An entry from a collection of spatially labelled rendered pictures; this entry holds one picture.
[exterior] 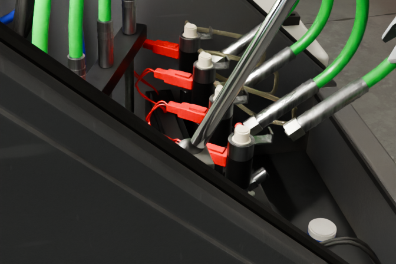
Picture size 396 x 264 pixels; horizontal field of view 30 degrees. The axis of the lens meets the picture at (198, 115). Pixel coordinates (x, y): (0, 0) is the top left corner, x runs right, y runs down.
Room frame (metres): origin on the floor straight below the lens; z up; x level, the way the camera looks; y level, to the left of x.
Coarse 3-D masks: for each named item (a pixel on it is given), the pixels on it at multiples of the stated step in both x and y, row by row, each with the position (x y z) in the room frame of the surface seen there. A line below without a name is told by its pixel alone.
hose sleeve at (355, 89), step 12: (348, 84) 0.66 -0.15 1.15; (360, 84) 0.66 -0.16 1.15; (336, 96) 0.65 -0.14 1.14; (348, 96) 0.65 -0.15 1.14; (360, 96) 0.65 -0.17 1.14; (312, 108) 0.65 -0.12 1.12; (324, 108) 0.65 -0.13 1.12; (336, 108) 0.65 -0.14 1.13; (300, 120) 0.64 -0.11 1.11; (312, 120) 0.64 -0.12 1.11
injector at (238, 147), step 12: (228, 144) 0.63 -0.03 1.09; (240, 144) 0.62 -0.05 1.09; (252, 144) 0.62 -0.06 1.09; (228, 156) 0.63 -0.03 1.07; (240, 156) 0.62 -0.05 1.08; (252, 156) 0.63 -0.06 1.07; (228, 168) 0.62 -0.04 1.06; (240, 168) 0.62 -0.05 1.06; (264, 168) 0.64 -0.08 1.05; (240, 180) 0.62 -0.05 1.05; (252, 180) 0.63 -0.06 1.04; (264, 180) 0.63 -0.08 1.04
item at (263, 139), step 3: (261, 135) 0.65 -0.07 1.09; (264, 135) 0.65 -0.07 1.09; (255, 138) 0.64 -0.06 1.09; (258, 138) 0.64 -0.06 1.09; (261, 138) 0.64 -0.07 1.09; (264, 138) 0.64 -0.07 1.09; (267, 138) 0.64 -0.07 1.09; (255, 141) 0.63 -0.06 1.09; (258, 141) 0.63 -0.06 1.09; (261, 141) 0.63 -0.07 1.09; (264, 141) 0.63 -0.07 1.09; (267, 141) 0.63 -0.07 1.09; (255, 144) 0.63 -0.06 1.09; (258, 144) 0.63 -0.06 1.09; (261, 144) 0.63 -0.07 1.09
